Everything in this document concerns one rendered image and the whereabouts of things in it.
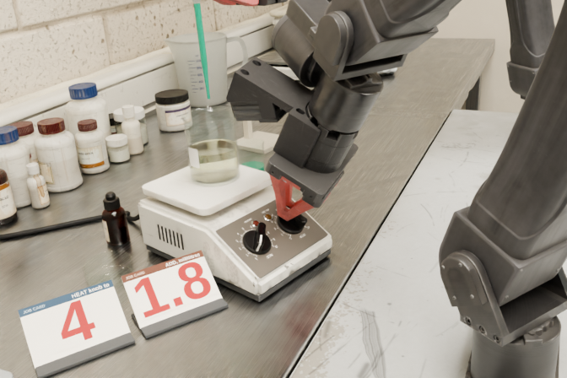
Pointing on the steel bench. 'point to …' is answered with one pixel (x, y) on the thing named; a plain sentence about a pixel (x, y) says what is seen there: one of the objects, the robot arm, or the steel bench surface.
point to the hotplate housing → (159, 234)
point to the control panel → (288, 242)
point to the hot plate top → (198, 202)
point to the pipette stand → (259, 136)
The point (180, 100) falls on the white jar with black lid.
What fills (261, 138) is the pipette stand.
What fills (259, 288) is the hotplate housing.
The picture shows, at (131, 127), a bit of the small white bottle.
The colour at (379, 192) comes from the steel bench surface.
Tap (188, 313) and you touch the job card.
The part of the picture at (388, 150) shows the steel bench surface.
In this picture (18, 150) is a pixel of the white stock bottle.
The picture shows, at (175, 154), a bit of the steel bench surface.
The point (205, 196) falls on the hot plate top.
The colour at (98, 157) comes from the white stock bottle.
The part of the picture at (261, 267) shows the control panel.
